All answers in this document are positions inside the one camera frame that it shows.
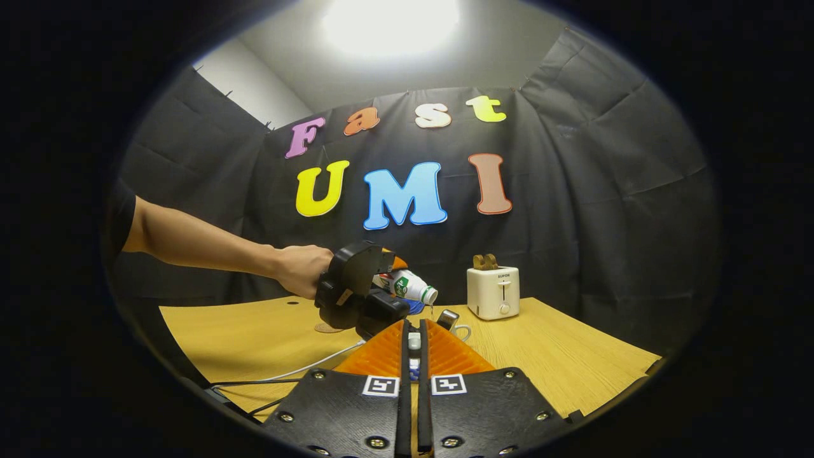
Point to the white toaster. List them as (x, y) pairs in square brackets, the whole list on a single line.
[(493, 292)]

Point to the round woven coaster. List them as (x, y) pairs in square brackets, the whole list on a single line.
[(325, 328)]

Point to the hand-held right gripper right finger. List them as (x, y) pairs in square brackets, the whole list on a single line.
[(423, 413)]

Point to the white blue-patterned teacup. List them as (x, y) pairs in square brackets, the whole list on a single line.
[(447, 320)]

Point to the black backdrop cloth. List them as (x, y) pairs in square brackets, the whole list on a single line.
[(604, 191)]

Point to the ceiling light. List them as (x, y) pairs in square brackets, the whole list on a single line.
[(391, 25)]

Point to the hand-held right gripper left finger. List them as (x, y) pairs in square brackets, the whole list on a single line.
[(404, 413)]

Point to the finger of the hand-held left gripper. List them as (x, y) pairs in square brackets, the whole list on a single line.
[(394, 263), (381, 315)]

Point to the white green-label water bottle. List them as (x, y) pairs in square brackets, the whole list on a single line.
[(413, 286)]

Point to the brown bread slice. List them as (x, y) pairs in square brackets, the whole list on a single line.
[(491, 261), (479, 262)]

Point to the black shirt sleeve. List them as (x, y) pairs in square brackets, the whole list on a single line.
[(121, 216)]

